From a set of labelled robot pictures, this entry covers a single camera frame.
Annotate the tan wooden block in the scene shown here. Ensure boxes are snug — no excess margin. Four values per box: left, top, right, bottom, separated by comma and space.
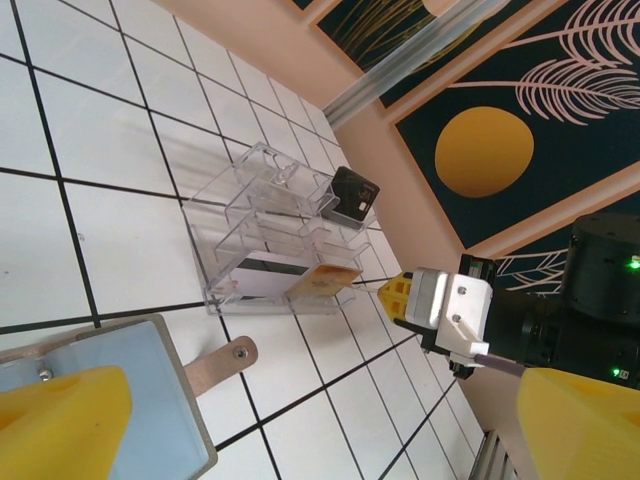
285, 264, 362, 304

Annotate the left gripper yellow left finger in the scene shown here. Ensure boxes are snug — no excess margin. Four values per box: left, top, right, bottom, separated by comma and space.
0, 364, 134, 480

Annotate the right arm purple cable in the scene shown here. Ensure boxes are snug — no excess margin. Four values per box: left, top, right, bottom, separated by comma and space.
474, 352, 529, 381

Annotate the right aluminium corner post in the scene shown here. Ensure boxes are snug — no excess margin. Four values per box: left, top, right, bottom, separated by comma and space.
322, 0, 484, 131

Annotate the aluminium side rail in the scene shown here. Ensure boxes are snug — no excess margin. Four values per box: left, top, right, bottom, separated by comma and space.
469, 428, 519, 480

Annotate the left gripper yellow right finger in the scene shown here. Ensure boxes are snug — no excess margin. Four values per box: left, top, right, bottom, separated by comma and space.
516, 368, 640, 480

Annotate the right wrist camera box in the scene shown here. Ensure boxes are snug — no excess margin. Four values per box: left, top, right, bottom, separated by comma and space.
405, 268, 497, 372

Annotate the clear acrylic card organizer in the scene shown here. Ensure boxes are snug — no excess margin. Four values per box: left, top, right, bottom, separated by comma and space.
182, 142, 384, 317

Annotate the grey card holder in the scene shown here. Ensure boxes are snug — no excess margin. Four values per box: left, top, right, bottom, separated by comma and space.
0, 313, 259, 480

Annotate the white card with black stripe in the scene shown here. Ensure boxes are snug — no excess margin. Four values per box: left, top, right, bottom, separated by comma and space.
232, 253, 312, 297

